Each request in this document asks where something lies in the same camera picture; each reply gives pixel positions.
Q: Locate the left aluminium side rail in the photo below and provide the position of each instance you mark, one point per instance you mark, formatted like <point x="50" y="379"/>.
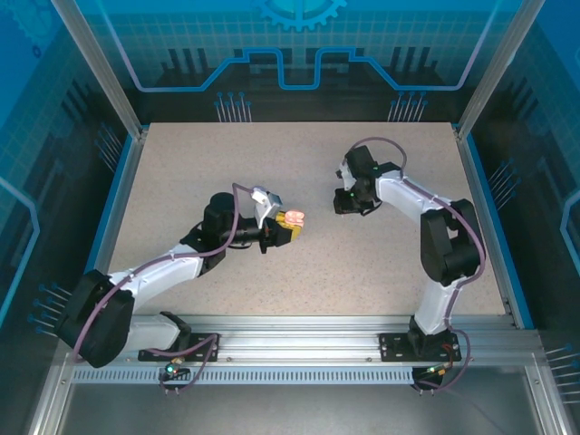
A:
<point x="124" y="199"/>

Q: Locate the right connector board green light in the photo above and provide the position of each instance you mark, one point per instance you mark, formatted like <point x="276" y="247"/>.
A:
<point x="435" y="370"/>

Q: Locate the aluminium side rail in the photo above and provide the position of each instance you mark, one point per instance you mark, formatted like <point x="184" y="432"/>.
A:
<point x="478" y="199"/>
<point x="124" y="199"/>

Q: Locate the aluminium corner post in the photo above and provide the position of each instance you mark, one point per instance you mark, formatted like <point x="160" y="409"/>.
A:
<point x="498" y="68"/>
<point x="97" y="68"/>

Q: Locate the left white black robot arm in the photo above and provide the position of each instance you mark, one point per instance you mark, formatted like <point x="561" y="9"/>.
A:
<point x="154" y="272"/>

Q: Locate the connector board green light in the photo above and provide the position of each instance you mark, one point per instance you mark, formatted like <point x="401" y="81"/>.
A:
<point x="171" y="369"/>
<point x="435" y="370"/>

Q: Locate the left aluminium corner post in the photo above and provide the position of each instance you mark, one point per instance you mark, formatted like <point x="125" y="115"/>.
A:
<point x="97" y="68"/>

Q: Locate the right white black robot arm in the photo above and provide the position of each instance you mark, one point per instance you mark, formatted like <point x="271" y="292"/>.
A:
<point x="403" y="195"/>

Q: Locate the right aluminium side rail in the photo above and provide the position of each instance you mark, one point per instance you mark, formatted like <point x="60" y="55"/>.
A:
<point x="478" y="199"/>

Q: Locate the right aluminium corner post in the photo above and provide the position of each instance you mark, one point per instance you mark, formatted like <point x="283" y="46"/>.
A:
<point x="498" y="68"/>

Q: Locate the left connector board green light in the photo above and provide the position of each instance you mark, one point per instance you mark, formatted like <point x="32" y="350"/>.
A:
<point x="171" y="369"/>

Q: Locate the aluminium base frame rail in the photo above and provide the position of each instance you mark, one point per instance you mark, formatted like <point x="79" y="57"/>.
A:
<point x="294" y="340"/>

